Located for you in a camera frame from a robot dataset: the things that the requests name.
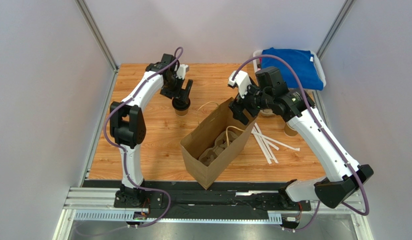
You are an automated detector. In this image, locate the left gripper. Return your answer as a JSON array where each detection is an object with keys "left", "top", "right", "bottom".
[{"left": 160, "top": 74, "right": 192, "bottom": 104}]

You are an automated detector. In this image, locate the black plastic cup lid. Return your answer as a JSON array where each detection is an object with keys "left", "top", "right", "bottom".
[{"left": 171, "top": 98, "right": 191, "bottom": 111}]

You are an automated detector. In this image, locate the brown paper coffee cup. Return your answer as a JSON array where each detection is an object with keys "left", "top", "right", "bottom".
[{"left": 174, "top": 108, "right": 189, "bottom": 117}]

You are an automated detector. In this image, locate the brown paper bag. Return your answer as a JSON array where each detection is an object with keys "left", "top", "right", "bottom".
[{"left": 180, "top": 97, "right": 256, "bottom": 190}]

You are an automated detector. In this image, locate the white straw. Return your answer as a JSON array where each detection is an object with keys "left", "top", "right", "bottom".
[
  {"left": 254, "top": 123, "right": 279, "bottom": 164},
  {"left": 252, "top": 132, "right": 301, "bottom": 152},
  {"left": 251, "top": 126, "right": 272, "bottom": 165}
]

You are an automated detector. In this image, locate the cardboard cup carrier tray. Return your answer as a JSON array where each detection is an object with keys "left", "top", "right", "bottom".
[{"left": 259, "top": 109, "right": 275, "bottom": 117}]

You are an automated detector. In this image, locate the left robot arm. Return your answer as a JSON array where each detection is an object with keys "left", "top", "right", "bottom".
[{"left": 103, "top": 53, "right": 193, "bottom": 208}]

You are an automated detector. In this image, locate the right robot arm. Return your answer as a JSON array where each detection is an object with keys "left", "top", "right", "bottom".
[{"left": 228, "top": 66, "right": 374, "bottom": 209}]

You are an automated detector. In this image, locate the white plastic basket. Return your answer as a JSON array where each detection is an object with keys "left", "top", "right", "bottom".
[{"left": 252, "top": 49, "right": 327, "bottom": 92}]

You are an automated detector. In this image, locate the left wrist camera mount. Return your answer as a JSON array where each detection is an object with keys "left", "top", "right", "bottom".
[{"left": 176, "top": 64, "right": 190, "bottom": 79}]

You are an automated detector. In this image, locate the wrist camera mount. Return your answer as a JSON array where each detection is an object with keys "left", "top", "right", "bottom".
[
  {"left": 176, "top": 64, "right": 190, "bottom": 79},
  {"left": 227, "top": 70, "right": 251, "bottom": 99}
]

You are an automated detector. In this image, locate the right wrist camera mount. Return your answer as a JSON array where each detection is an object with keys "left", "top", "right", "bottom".
[{"left": 227, "top": 70, "right": 251, "bottom": 99}]

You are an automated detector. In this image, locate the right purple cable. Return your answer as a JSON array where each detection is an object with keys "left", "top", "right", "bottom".
[{"left": 230, "top": 54, "right": 371, "bottom": 233}]

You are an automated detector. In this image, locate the purple cable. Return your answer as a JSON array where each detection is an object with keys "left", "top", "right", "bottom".
[
  {"left": 230, "top": 54, "right": 371, "bottom": 233},
  {"left": 103, "top": 46, "right": 185, "bottom": 229}
]

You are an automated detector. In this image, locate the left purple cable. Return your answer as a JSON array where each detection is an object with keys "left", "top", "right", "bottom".
[{"left": 103, "top": 46, "right": 185, "bottom": 229}]

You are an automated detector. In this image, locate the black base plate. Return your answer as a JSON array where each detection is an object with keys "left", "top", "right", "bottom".
[{"left": 82, "top": 180, "right": 312, "bottom": 221}]

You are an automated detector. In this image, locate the aluminium frame rail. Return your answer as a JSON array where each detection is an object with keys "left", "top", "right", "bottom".
[{"left": 53, "top": 180, "right": 373, "bottom": 240}]

